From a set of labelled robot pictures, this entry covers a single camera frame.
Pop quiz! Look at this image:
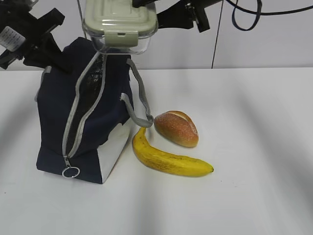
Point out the black cable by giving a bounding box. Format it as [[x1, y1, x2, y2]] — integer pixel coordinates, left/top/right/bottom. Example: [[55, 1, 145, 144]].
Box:
[[224, 0, 313, 32]]

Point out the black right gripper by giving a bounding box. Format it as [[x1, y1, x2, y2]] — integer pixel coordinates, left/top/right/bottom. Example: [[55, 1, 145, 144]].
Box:
[[132, 0, 221, 33]]

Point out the navy white lunch bag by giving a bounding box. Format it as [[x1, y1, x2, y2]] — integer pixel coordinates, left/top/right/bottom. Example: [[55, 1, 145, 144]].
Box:
[[36, 37, 154, 184]]

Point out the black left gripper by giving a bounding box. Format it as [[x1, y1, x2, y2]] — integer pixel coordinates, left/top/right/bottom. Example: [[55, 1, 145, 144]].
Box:
[[0, 0, 72, 73]]

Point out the green lid glass food container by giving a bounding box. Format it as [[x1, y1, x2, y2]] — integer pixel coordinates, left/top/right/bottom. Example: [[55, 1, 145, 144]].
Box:
[[83, 0, 158, 55]]

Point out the yellow banana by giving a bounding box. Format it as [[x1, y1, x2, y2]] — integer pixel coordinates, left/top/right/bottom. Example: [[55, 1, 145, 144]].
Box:
[[132, 127, 214, 177]]

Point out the brown bread roll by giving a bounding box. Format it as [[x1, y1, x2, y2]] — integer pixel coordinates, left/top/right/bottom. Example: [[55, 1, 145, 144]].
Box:
[[154, 111, 199, 147]]

